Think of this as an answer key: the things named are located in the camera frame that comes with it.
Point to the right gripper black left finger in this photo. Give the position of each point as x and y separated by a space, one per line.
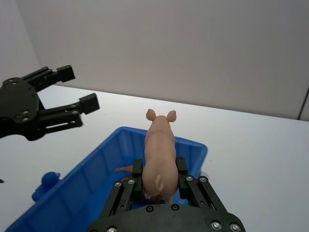
136 178

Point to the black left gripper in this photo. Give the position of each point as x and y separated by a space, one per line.
17 108

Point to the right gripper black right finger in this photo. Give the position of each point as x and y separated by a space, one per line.
182 178

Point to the pink toy pig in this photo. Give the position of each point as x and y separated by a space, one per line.
159 154

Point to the small brown toy animal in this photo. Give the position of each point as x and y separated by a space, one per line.
124 169

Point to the blue plastic bin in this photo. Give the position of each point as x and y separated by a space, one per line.
79 183

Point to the blue toy figure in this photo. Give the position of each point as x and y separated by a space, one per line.
47 184

